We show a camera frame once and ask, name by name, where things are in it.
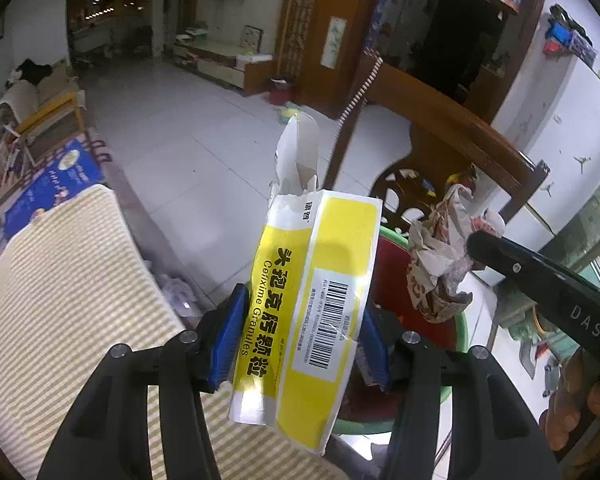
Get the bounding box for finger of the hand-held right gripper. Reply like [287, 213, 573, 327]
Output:
[466, 231, 557, 307]

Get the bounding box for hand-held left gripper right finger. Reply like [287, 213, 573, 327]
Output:
[361, 304, 563, 480]

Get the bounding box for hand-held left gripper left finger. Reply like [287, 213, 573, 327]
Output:
[37, 283, 252, 480]

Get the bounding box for reddish paper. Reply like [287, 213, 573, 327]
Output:
[405, 182, 506, 323]

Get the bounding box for red bin with green rim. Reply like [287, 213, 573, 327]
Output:
[330, 225, 468, 436]

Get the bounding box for yellow and white medicine box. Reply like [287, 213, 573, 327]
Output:
[227, 112, 383, 456]

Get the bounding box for person's right hand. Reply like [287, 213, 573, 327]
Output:
[540, 347, 600, 480]

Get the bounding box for colourful toy heap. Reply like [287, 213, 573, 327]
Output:
[500, 305, 566, 396]

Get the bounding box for pale pink cloth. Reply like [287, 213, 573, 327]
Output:
[160, 272, 203, 316]

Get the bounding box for white refrigerator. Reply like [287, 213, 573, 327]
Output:
[490, 50, 600, 271]

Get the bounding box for yellow striped table mat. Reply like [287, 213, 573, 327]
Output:
[0, 184, 346, 480]

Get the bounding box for carved wooden chair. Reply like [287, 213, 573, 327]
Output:
[325, 52, 552, 241]

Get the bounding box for blue printed booklet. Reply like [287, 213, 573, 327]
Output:
[2, 137, 106, 238]

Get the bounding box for toys atop refrigerator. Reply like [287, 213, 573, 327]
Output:
[542, 4, 600, 66]

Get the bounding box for small red waste bin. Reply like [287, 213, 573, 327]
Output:
[270, 76, 296, 106]

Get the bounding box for low television cabinet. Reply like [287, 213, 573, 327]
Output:
[172, 35, 276, 96]

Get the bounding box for blue patterned door curtain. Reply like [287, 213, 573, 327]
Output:
[365, 0, 406, 56]

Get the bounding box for wooden sofa with cushions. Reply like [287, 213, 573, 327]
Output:
[0, 65, 86, 151]

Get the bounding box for white rack with pictures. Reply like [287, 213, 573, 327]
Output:
[0, 110, 31, 211]

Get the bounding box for small framed picture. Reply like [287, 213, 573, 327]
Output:
[240, 25, 263, 56]

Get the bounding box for black and white plush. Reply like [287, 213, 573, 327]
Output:
[9, 58, 53, 83]

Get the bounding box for bead string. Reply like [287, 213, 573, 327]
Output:
[337, 55, 383, 121]

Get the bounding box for hanging wall scroll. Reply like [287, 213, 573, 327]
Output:
[321, 16, 348, 68]

